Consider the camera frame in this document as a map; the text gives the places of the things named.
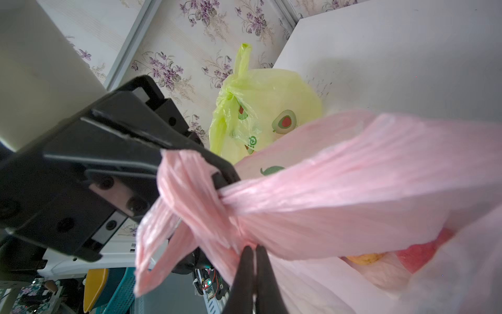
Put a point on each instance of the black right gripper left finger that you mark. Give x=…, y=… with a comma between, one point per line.
x=242, y=289

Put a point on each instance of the pink peach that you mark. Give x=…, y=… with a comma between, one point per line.
x=417, y=256

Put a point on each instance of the yellow-green plastic bag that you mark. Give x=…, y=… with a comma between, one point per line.
x=256, y=107

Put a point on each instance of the pink plastic bag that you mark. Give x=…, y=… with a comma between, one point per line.
x=348, y=184

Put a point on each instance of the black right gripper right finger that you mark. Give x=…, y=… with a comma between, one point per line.
x=268, y=295

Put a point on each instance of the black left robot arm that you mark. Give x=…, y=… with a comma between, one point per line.
x=15, y=251

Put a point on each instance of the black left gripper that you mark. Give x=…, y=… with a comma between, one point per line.
x=72, y=189

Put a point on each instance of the teal plastic basket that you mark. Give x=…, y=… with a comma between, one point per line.
x=117, y=295

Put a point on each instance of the red-yellow wrinkled peach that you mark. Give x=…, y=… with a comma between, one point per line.
x=366, y=259

